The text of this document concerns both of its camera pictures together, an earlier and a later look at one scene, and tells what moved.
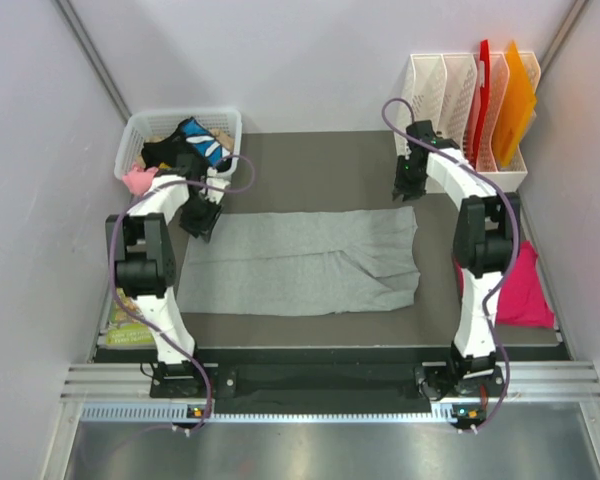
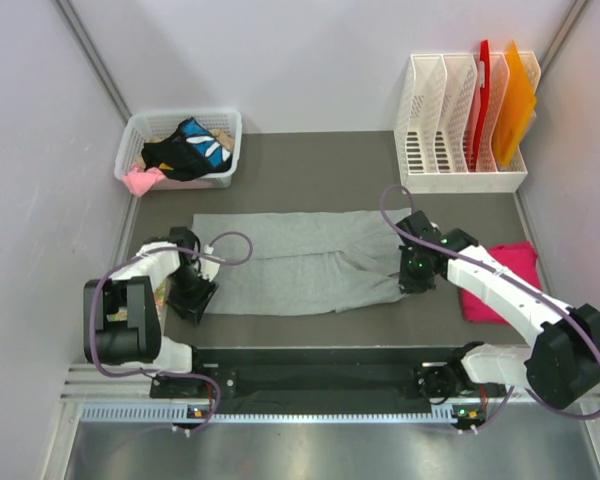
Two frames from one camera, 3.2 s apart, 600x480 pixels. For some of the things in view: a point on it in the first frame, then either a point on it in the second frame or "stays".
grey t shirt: [296, 262] stays
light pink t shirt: [138, 181] stays
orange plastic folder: [516, 105] stays
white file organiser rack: [441, 88] stays
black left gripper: [204, 227] -> [195, 305]
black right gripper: [400, 188] -> [408, 284]
